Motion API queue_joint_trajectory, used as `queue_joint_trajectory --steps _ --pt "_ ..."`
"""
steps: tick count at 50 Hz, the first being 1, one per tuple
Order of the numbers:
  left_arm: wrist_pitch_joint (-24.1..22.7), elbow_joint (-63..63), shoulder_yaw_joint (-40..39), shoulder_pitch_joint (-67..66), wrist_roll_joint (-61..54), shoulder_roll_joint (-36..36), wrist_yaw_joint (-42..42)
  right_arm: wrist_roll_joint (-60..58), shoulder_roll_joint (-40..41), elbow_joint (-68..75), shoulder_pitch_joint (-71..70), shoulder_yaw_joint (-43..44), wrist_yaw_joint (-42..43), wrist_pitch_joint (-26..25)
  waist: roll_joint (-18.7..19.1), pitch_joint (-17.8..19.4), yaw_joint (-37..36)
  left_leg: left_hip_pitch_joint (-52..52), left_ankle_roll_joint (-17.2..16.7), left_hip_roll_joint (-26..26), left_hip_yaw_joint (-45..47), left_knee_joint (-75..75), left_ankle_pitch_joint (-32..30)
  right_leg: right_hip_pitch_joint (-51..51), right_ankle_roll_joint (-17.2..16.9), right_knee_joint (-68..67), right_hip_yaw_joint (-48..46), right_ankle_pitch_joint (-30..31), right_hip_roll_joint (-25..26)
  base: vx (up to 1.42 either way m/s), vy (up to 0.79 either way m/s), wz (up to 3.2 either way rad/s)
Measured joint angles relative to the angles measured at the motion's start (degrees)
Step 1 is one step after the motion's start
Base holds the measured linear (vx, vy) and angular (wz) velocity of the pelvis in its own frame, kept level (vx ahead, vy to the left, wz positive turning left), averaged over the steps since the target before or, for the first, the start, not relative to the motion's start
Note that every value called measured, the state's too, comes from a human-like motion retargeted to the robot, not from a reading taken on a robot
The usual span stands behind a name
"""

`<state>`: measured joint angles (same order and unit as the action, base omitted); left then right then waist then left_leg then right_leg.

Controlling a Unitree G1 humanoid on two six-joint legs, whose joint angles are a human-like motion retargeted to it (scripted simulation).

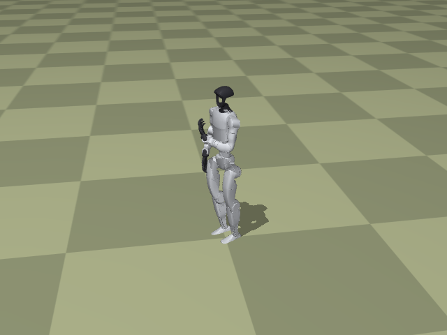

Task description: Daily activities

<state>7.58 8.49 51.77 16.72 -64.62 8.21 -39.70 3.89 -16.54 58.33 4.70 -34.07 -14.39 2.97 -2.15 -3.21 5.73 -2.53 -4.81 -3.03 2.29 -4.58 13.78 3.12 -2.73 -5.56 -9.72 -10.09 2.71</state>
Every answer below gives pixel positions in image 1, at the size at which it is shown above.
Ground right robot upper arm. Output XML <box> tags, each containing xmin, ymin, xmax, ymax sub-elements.
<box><xmin>208</xmin><ymin>106</ymin><xmax>218</xmax><ymax>135</ymax></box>

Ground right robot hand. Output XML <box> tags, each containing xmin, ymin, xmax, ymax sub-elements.
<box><xmin>202</xmin><ymin>149</ymin><xmax>209</xmax><ymax>173</ymax></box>

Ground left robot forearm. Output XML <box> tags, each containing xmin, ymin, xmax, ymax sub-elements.
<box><xmin>202</xmin><ymin>136</ymin><xmax>230</xmax><ymax>152</ymax></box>

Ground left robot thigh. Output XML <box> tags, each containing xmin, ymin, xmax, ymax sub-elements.
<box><xmin>223</xmin><ymin>163</ymin><xmax>241</xmax><ymax>210</ymax></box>

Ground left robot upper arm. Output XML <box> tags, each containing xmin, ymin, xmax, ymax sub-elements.
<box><xmin>226</xmin><ymin>116</ymin><xmax>240</xmax><ymax>152</ymax></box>

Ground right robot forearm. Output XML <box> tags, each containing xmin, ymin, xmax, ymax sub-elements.
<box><xmin>202</xmin><ymin>131</ymin><xmax>214</xmax><ymax>155</ymax></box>

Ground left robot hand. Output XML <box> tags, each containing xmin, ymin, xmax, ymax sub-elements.
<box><xmin>198</xmin><ymin>118</ymin><xmax>208</xmax><ymax>141</ymax></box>

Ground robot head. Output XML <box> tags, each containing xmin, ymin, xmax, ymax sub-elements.
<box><xmin>214</xmin><ymin>86</ymin><xmax>234</xmax><ymax>113</ymax></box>

